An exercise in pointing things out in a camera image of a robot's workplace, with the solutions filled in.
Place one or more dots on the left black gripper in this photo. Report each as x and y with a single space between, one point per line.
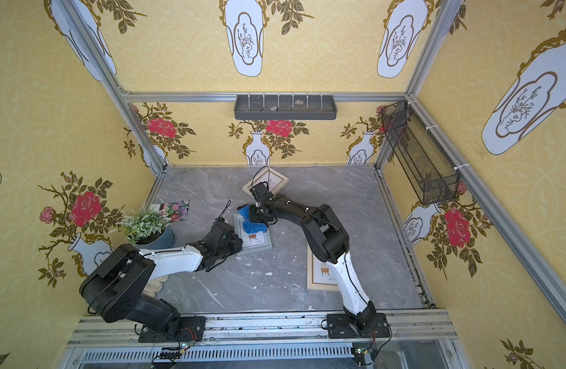
232 240

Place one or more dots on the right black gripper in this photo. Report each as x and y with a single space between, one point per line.
257 214

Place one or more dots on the blue microfiber cloth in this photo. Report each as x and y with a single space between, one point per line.
250 227

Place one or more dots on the grey-green picture frame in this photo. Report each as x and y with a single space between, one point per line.
251 243

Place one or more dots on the beige picture frame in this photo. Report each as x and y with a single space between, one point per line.
275 180
319 276

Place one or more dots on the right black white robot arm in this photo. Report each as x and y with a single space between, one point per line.
329 242

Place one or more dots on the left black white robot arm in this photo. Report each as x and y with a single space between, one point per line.
115 290

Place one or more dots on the floral patterned box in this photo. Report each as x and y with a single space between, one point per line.
175 211

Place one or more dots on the potted green plant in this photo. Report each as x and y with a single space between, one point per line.
148 230

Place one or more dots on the beige work glove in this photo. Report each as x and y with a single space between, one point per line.
154 286

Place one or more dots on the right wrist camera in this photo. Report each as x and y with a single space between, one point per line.
261 193

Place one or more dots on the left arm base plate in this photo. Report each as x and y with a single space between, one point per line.
184 329

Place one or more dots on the grey wall shelf tray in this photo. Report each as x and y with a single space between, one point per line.
285 106

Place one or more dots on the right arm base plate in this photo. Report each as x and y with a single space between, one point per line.
346 326

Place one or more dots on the black wire mesh basket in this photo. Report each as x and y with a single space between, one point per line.
429 171

